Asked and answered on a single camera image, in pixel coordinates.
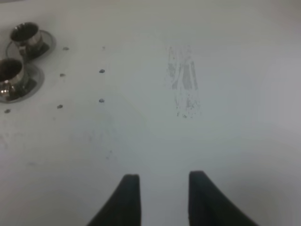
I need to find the near stainless steel teacup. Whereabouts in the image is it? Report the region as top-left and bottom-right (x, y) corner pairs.
(0, 58), (27, 101)

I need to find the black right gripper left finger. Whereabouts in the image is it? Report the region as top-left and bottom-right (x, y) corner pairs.
(88, 174), (142, 226)

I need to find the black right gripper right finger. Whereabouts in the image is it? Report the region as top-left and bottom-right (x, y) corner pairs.
(188, 171), (257, 226)

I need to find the stainless steel saucer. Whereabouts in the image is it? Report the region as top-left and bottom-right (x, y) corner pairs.
(0, 64), (45, 104)
(3, 30), (56, 62)

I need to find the stainless steel teacup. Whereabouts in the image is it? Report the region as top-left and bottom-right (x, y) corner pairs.
(0, 58), (27, 101)
(10, 22), (43, 56)

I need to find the far stainless steel saucer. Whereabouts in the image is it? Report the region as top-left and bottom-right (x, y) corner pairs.
(3, 30), (56, 62)

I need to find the far stainless steel teacup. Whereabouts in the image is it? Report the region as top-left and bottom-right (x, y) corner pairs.
(10, 22), (43, 56)

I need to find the near stainless steel saucer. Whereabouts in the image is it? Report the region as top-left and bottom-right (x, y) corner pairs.
(0, 64), (45, 104)

